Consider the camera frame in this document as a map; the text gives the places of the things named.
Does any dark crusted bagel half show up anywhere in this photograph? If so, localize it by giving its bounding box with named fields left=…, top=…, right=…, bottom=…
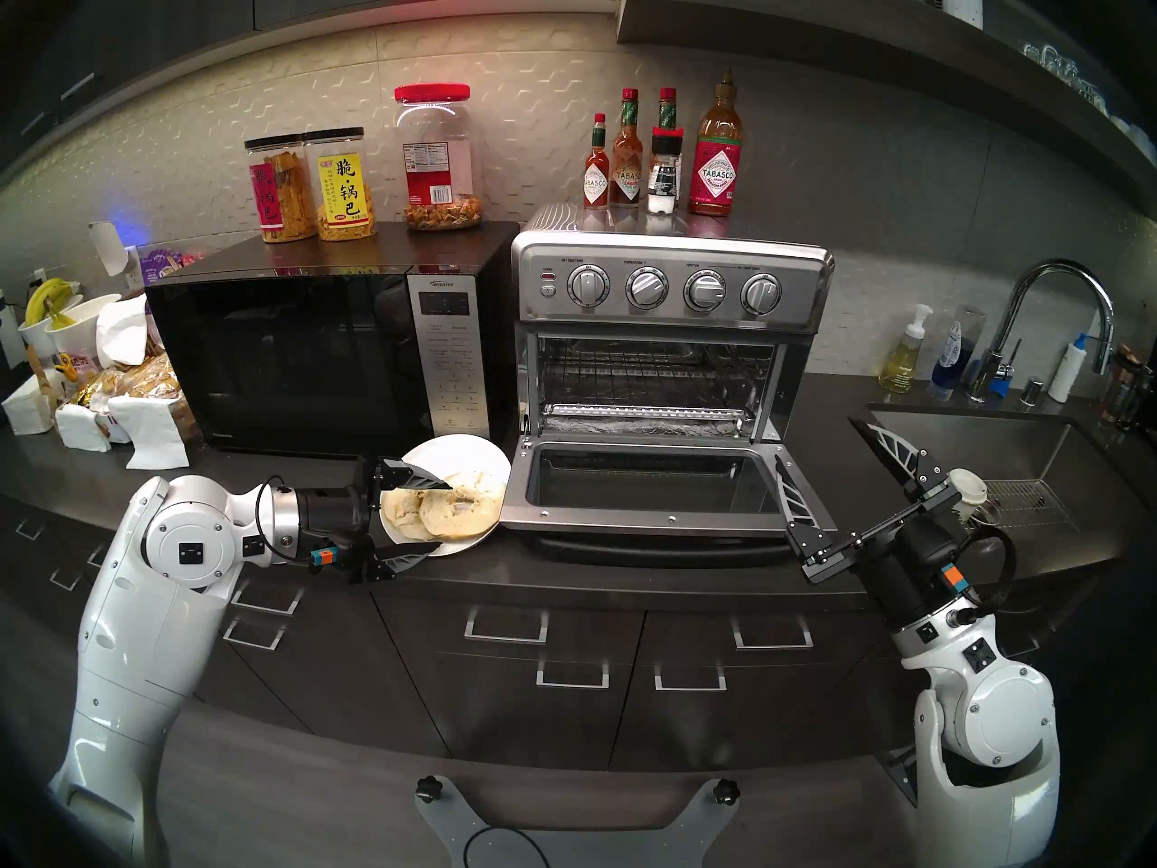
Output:
left=419, top=471, right=505, bottom=542

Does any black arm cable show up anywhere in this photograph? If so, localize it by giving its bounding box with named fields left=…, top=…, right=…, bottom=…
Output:
left=963, top=524, right=1018, bottom=616
left=254, top=477, right=313, bottom=567

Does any blue dish soap bottle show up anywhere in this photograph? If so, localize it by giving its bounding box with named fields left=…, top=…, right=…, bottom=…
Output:
left=931, top=319, right=968, bottom=391

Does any stainless steel toaster oven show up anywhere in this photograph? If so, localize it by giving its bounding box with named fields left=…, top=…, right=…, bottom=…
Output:
left=511, top=202, right=837, bottom=447

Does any yellow liquid soap dispenser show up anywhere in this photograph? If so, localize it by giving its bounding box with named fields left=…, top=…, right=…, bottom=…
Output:
left=879, top=304, right=934, bottom=395

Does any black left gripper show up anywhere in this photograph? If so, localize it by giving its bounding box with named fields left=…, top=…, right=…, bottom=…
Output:
left=296, top=458, right=453, bottom=587

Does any large white paper bag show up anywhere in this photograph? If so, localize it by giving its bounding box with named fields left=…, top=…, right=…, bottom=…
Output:
left=108, top=394, right=191, bottom=471

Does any glass toaster oven door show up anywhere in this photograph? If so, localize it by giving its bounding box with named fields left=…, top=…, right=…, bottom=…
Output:
left=499, top=437, right=837, bottom=569

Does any black microwave oven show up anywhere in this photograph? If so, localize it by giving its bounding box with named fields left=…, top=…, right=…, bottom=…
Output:
left=145, top=222, right=521, bottom=465

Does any round white plate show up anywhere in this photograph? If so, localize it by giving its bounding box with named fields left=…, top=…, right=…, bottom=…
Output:
left=380, top=434, right=513, bottom=558

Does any black base cable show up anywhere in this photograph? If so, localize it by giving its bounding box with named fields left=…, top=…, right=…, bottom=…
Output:
left=464, top=825, right=548, bottom=868

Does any chrome gooseneck faucet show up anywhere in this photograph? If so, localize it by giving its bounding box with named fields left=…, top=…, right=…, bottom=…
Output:
left=969, top=259, right=1115, bottom=404

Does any dark lower cabinet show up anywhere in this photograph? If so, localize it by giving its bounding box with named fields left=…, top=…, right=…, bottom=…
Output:
left=0, top=491, right=1113, bottom=777

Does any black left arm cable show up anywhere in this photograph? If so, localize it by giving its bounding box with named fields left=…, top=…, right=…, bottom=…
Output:
left=254, top=477, right=313, bottom=567

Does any yellow label snack jar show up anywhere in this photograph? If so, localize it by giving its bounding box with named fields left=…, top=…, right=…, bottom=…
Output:
left=305, top=127, right=377, bottom=241

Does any small Tabasco sauce bottle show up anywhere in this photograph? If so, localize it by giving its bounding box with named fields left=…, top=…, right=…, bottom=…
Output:
left=583, top=113, right=611, bottom=209

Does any copper lidded jar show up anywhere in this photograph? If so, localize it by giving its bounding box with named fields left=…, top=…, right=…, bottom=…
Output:
left=1105, top=346, right=1140, bottom=424

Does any purple snack packet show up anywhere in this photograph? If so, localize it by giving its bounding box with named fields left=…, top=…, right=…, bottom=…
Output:
left=140, top=250, right=200, bottom=287

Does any bagged bread loaf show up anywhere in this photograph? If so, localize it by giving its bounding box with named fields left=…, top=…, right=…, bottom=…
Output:
left=77, top=355, right=195, bottom=442

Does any white wall dispenser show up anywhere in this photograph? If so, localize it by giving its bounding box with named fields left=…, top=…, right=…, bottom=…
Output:
left=89, top=222, right=132, bottom=278

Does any red label snack jar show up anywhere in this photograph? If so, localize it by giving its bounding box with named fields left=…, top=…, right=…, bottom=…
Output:
left=245, top=136, right=317, bottom=243

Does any small white paper bag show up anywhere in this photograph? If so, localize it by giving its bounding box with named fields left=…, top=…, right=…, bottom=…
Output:
left=56, top=403, right=111, bottom=453
left=2, top=375, right=55, bottom=436

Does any paper coffee cup white lid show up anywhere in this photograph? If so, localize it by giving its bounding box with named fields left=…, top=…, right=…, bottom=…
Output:
left=947, top=467, right=995, bottom=525

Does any silver oven control knob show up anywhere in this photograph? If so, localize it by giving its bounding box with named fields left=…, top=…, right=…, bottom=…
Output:
left=625, top=266, right=671, bottom=311
left=738, top=272, right=785, bottom=317
left=566, top=263, right=612, bottom=308
left=682, top=269, right=728, bottom=314

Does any yellow banana bunch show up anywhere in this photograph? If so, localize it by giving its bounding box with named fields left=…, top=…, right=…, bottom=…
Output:
left=23, top=277, right=80, bottom=326

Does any wire sink grid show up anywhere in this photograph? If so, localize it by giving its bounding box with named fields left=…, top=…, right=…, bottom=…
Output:
left=981, top=477, right=1077, bottom=533

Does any clear jar red lid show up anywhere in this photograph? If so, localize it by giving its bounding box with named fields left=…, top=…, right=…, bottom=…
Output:
left=394, top=83, right=484, bottom=231

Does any medium Tabasco sauce bottle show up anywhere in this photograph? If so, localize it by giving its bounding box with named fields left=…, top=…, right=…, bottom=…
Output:
left=612, top=88, right=644, bottom=207

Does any foil covered oven tray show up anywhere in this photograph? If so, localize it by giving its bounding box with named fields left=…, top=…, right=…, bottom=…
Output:
left=542, top=417, right=760, bottom=439

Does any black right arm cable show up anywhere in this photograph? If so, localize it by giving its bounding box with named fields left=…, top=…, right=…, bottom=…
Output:
left=963, top=524, right=1018, bottom=616

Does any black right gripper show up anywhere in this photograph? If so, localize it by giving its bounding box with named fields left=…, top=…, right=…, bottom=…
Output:
left=774, top=419, right=966, bottom=636

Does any large Tabasco sriracha bottle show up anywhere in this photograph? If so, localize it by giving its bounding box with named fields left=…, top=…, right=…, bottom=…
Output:
left=690, top=69, right=744, bottom=217

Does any green neck Tabasco bottle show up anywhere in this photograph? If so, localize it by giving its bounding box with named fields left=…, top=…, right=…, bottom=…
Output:
left=655, top=87, right=681, bottom=198

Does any dark open wall shelf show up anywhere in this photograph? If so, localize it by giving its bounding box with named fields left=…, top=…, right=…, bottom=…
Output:
left=617, top=0, right=1157, bottom=216

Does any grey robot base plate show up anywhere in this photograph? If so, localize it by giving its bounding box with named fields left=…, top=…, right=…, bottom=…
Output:
left=416, top=776, right=742, bottom=868

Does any wire oven rack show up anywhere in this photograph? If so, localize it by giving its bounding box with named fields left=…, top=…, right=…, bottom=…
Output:
left=541, top=333, right=776, bottom=421

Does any white bottle blue cap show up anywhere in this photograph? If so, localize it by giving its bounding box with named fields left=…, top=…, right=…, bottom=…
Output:
left=1049, top=333, right=1090, bottom=404

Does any stainless steel sink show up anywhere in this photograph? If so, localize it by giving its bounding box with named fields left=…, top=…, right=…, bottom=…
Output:
left=850, top=405, right=1149, bottom=569

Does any white crumpled paper bag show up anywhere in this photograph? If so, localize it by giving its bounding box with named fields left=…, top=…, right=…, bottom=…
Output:
left=95, top=294, right=150, bottom=367

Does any pale crusted bagel half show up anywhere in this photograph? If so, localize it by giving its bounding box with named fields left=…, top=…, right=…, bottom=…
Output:
left=380, top=488, right=437, bottom=542

